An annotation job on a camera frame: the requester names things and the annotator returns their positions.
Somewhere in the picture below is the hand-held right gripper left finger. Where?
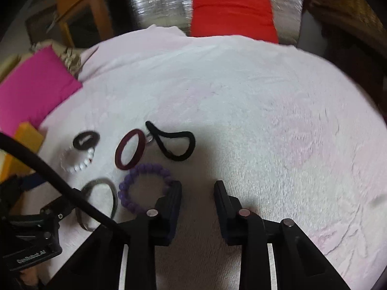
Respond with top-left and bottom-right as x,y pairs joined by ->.
45,181 -> 183,290

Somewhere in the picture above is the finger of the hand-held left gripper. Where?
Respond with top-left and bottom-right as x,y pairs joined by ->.
39,196 -> 76,219

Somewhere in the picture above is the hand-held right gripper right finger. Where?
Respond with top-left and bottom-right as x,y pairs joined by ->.
214,180 -> 351,290

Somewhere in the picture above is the purple bead bracelet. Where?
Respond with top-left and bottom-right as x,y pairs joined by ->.
118,163 -> 175,209

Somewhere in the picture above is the white bead bracelet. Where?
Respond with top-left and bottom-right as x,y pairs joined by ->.
60,146 -> 95,174

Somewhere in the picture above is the thin black hair tie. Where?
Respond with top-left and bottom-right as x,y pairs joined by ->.
145,121 -> 196,161

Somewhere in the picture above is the maroon hair tie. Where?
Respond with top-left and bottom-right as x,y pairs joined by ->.
114,129 -> 144,170

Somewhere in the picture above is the orange box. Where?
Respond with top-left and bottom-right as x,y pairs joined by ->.
0,122 -> 46,185

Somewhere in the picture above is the black fabric scrunchie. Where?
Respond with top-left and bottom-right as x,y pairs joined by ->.
73,130 -> 100,151

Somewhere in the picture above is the pale pink blanket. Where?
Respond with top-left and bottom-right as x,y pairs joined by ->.
22,24 -> 387,290

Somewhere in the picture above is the magenta pillow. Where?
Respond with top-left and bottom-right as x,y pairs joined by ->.
0,46 -> 83,138

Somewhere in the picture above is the patterned grey cloth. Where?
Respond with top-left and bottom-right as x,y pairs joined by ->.
62,47 -> 83,76

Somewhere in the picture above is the red cushion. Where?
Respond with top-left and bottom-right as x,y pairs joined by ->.
190,0 -> 279,44

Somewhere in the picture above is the wooden cabinet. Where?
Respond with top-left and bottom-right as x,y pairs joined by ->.
53,0 -> 130,49

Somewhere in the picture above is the silver foil mat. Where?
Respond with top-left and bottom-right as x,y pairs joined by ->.
125,0 -> 304,47

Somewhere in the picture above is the wicker chair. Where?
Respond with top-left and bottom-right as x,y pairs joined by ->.
302,0 -> 387,76

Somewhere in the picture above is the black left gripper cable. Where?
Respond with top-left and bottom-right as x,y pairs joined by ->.
0,133 -> 121,231

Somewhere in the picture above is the grey hair tie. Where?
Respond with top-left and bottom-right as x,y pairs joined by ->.
75,178 -> 118,232

